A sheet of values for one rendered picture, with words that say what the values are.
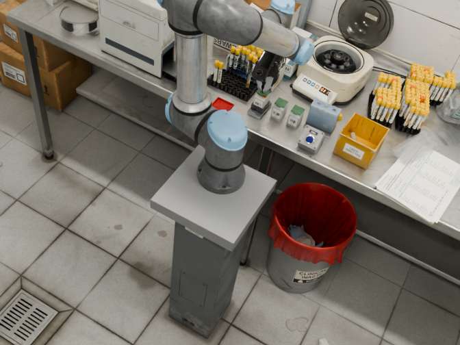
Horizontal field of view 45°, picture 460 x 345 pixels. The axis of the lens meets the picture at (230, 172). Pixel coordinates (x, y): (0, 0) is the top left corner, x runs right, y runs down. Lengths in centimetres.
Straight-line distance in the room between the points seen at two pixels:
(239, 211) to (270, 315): 96
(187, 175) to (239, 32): 58
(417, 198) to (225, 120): 71
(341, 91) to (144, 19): 75
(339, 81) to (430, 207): 55
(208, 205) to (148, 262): 100
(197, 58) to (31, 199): 160
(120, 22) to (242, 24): 85
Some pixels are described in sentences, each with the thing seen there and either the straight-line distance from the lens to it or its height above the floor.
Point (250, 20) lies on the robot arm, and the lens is 135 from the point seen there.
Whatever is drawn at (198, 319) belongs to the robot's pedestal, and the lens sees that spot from 236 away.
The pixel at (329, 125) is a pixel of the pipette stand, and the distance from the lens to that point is 200.
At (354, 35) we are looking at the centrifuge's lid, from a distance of 233.
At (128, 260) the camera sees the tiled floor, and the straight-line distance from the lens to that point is 264.
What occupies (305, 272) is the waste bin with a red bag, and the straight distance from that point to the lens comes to 244.
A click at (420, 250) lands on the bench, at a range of 262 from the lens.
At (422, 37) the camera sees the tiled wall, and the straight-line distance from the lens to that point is 234.
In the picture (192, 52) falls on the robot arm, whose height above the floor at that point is 136.
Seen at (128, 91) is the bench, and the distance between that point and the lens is 299.
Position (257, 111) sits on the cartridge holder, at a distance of 202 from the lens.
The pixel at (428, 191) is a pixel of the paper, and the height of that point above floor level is 89.
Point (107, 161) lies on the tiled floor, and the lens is 301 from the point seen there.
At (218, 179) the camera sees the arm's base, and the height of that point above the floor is 97.
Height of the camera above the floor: 226
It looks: 49 degrees down
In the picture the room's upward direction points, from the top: 10 degrees clockwise
